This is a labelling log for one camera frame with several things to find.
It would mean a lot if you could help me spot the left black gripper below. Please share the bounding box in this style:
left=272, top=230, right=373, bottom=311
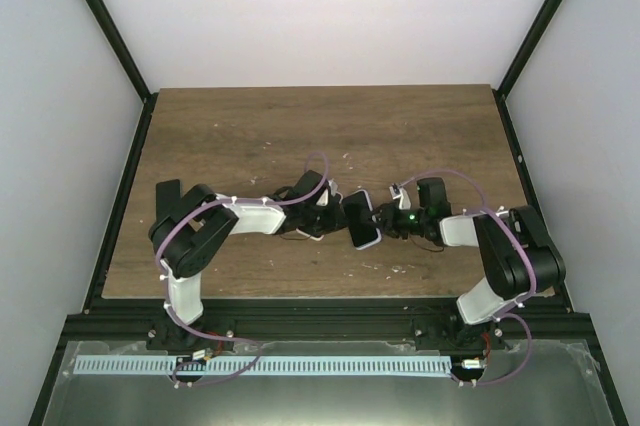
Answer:
left=301, top=201, right=350, bottom=236

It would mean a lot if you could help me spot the black phone green edge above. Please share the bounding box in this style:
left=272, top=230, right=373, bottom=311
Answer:
left=342, top=191, right=380, bottom=248

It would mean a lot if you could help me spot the right black frame post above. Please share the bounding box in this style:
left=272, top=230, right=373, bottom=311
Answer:
left=493, top=0, right=564, bottom=100

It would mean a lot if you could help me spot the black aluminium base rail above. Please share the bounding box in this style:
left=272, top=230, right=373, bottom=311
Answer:
left=64, top=295, right=591, bottom=347

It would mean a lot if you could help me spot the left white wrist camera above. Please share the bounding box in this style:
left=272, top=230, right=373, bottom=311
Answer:
left=316, top=180, right=342, bottom=207

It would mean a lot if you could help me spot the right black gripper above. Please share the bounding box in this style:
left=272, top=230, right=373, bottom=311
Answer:
left=361, top=202, right=428, bottom=241

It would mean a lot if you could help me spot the light blue slotted cable duct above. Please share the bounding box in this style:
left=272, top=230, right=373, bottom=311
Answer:
left=73, top=355, right=452, bottom=378

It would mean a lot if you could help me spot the black phone teal edge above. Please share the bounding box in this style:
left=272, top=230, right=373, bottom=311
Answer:
left=155, top=179, right=182, bottom=221

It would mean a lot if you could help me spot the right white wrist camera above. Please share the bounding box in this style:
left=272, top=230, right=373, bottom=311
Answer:
left=389, top=184, right=411, bottom=210

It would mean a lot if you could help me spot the black frame post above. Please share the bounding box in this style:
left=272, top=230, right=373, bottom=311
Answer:
left=84, top=0, right=153, bottom=103
left=493, top=0, right=564, bottom=100

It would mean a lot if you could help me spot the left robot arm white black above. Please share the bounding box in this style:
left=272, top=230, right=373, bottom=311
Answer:
left=149, top=170, right=346, bottom=350

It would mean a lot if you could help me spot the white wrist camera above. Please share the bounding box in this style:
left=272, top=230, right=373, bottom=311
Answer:
left=316, top=180, right=342, bottom=207
left=389, top=184, right=411, bottom=210

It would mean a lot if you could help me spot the left black frame post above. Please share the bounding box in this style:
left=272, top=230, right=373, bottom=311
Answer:
left=84, top=0, right=153, bottom=103

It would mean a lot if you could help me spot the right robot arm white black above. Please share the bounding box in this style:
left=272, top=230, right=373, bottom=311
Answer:
left=355, top=177, right=566, bottom=349

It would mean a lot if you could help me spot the beige phone case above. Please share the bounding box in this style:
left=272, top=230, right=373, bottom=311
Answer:
left=296, top=228, right=324, bottom=241

